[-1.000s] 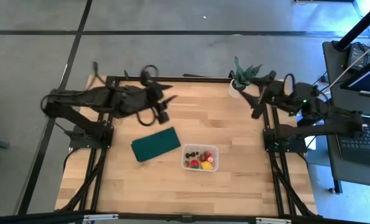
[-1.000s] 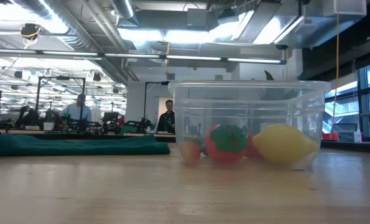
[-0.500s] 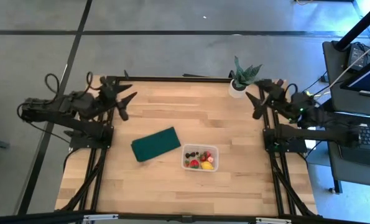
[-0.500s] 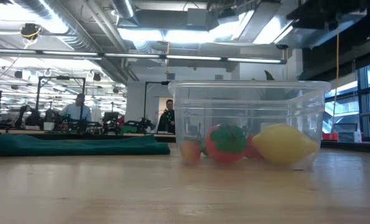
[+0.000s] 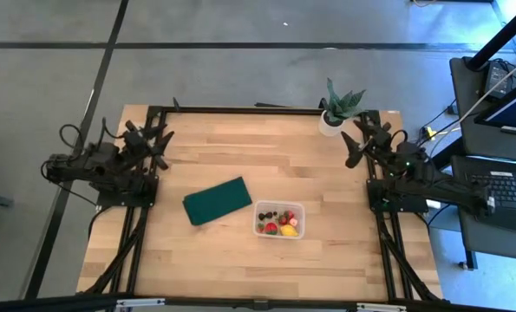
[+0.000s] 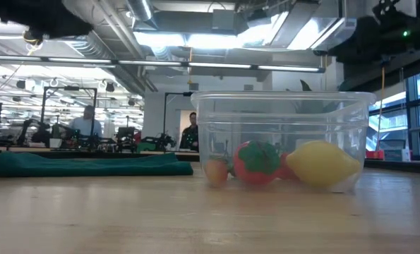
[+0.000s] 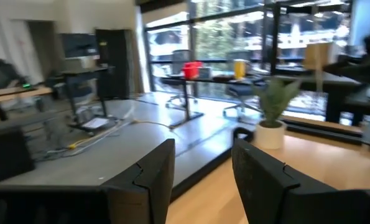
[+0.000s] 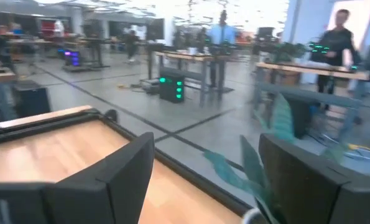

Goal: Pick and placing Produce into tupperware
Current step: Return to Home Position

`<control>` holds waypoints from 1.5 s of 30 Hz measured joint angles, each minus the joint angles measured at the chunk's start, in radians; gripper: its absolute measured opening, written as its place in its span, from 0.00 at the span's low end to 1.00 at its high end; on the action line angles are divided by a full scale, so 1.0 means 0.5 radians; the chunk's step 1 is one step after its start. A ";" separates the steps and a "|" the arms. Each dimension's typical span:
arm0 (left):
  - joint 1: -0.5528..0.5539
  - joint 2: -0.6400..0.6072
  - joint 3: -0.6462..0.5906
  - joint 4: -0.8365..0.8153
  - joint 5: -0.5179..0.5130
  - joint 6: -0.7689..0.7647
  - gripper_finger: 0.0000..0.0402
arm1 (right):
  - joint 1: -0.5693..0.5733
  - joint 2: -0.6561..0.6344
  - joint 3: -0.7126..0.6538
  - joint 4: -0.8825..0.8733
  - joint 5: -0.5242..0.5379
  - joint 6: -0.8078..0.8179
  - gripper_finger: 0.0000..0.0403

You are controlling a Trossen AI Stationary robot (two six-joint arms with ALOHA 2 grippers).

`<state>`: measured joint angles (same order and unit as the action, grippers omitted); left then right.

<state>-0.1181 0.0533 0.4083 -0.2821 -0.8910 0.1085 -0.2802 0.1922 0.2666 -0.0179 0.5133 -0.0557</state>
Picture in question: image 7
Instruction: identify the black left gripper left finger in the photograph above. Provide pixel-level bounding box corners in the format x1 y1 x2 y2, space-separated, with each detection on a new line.
102 138 176 224

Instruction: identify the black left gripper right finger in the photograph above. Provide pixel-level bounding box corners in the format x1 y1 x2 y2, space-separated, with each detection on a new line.
231 138 338 224

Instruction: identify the snake plant in white pot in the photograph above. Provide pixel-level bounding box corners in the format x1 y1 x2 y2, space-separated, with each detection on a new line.
252 77 302 150

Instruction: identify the white paper sheet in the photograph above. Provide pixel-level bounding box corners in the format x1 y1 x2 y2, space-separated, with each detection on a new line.
81 117 110 130

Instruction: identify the black standing desk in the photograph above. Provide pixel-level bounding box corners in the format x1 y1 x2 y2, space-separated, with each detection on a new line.
160 73 297 128

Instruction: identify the grey mesh office chair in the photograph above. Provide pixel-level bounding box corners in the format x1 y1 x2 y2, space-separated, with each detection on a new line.
223 58 266 121
165 49 200 110

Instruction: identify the laptop computer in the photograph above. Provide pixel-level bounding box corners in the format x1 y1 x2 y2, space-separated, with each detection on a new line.
277 74 370 125

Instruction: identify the yellow canister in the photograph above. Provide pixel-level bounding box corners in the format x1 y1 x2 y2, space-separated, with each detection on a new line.
233 58 247 80

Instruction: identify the grey-green small box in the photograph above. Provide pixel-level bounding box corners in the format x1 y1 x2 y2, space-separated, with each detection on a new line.
199 67 213 79

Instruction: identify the red plastic box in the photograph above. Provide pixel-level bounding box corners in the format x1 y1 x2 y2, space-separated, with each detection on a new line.
181 61 203 80

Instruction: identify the black tall cabinet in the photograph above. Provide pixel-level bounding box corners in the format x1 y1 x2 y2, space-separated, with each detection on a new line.
95 29 131 100

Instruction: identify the brown cardboard box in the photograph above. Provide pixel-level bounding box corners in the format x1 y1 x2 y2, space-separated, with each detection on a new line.
303 42 333 71

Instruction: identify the black equipment case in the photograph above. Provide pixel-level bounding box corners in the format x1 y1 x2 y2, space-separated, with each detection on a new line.
0 124 35 183

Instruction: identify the black metal pole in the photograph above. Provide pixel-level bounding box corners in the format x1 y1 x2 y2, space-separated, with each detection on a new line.
270 2 282 75

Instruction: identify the black aluminium table frame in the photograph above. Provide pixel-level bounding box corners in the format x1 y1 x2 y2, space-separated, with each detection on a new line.
170 116 364 200

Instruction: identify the yellow floor cable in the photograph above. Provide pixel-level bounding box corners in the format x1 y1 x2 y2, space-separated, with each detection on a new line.
67 119 173 150

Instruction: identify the dark wall monitor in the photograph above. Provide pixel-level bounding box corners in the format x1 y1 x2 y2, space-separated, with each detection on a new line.
59 32 99 59

